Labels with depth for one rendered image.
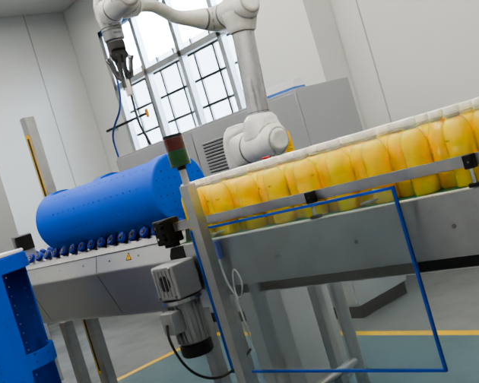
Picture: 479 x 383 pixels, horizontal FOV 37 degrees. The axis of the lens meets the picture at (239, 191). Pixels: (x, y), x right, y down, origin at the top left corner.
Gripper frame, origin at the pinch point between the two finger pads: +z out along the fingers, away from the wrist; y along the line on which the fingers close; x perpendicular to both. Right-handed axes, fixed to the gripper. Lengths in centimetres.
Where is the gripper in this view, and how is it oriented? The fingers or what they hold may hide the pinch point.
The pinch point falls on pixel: (128, 87)
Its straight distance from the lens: 310.2
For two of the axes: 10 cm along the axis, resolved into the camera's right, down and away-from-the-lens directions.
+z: 2.6, 9.6, 0.4
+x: -5.5, 1.1, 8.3
